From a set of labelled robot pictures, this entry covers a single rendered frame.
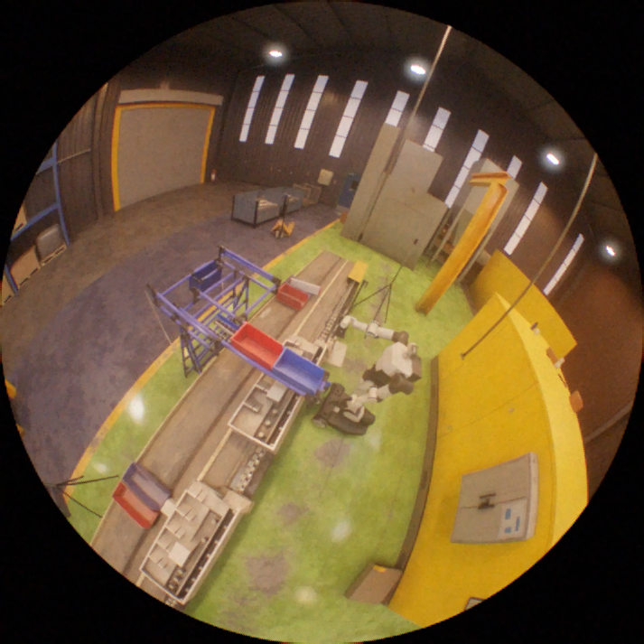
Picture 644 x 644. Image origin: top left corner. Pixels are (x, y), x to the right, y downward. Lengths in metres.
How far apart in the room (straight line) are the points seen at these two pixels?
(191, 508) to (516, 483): 2.26
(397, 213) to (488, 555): 7.32
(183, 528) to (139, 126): 11.42
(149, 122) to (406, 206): 11.01
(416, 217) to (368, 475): 6.49
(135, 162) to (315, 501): 11.83
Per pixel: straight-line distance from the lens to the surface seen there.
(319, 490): 2.47
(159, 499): 1.82
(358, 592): 2.88
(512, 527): 1.97
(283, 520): 2.45
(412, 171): 7.95
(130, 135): 10.93
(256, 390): 1.59
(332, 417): 2.43
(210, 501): 1.49
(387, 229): 6.86
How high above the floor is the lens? 2.37
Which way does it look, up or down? 44 degrees down
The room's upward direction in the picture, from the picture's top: 23 degrees clockwise
